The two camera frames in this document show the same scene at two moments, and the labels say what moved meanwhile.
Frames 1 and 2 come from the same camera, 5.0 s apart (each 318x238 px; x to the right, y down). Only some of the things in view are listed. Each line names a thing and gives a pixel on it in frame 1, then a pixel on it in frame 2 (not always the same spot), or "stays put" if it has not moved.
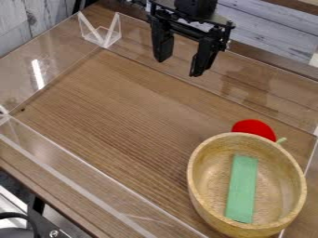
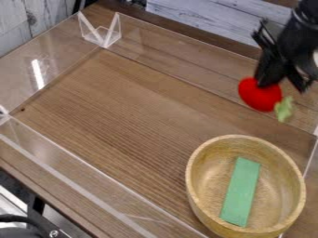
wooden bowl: [281, 185] stays put
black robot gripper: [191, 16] → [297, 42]
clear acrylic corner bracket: [101, 36] stays put
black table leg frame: [47, 229] stays put
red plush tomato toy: [255, 127] → [265, 98]
